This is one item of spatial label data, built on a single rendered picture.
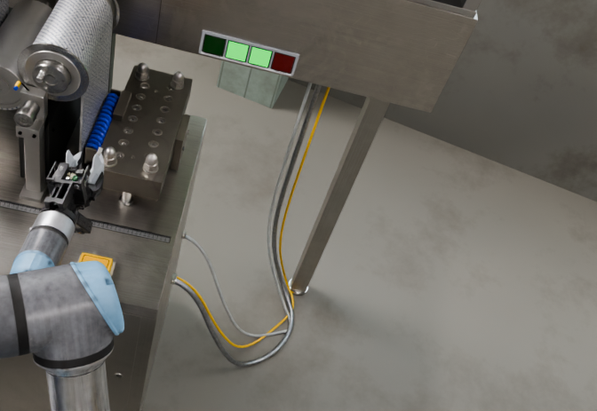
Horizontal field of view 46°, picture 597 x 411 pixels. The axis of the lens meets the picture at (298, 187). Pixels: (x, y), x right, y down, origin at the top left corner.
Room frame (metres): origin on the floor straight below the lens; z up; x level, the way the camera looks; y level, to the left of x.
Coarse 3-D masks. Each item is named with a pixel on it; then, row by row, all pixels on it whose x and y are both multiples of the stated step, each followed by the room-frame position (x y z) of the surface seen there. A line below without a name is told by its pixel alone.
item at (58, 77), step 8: (40, 64) 1.06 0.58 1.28; (48, 64) 1.06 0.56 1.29; (56, 64) 1.07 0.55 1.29; (32, 72) 1.05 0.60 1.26; (48, 72) 1.06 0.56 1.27; (56, 72) 1.06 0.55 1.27; (64, 72) 1.07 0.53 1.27; (48, 80) 1.06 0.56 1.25; (56, 80) 1.06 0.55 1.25; (64, 80) 1.06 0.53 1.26; (40, 88) 1.05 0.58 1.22; (48, 88) 1.06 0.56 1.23; (56, 88) 1.06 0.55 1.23; (64, 88) 1.06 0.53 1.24
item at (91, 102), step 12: (108, 48) 1.30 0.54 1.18; (108, 60) 1.31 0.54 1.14; (96, 72) 1.19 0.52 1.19; (108, 72) 1.32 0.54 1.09; (96, 84) 1.20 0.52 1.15; (84, 96) 1.10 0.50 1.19; (96, 96) 1.21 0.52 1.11; (84, 108) 1.11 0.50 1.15; (96, 108) 1.21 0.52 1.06; (84, 120) 1.11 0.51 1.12; (84, 132) 1.12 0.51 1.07; (84, 144) 1.12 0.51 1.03
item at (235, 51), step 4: (228, 44) 1.46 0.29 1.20; (232, 44) 1.46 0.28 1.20; (236, 44) 1.46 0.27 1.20; (240, 44) 1.46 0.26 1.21; (228, 48) 1.46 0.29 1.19; (232, 48) 1.46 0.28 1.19; (236, 48) 1.46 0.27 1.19; (240, 48) 1.46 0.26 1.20; (244, 48) 1.46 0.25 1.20; (228, 52) 1.46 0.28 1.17; (232, 52) 1.46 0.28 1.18; (236, 52) 1.46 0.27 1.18; (240, 52) 1.46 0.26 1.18; (244, 52) 1.46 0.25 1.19; (228, 56) 1.46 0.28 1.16; (232, 56) 1.46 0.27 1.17; (236, 56) 1.46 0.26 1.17; (240, 56) 1.46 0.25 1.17; (244, 56) 1.46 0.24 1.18; (244, 60) 1.46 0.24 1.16
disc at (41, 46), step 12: (36, 48) 1.07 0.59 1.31; (48, 48) 1.08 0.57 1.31; (60, 48) 1.08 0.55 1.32; (24, 60) 1.07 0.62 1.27; (72, 60) 1.08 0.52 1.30; (24, 72) 1.07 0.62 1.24; (84, 72) 1.09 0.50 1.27; (84, 84) 1.09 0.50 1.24; (48, 96) 1.08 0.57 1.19; (60, 96) 1.08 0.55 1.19; (72, 96) 1.08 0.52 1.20
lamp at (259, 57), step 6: (252, 48) 1.47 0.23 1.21; (258, 48) 1.47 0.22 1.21; (252, 54) 1.47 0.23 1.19; (258, 54) 1.47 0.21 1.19; (264, 54) 1.47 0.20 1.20; (270, 54) 1.47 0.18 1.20; (252, 60) 1.47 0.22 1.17; (258, 60) 1.47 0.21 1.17; (264, 60) 1.47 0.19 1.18; (264, 66) 1.47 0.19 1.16
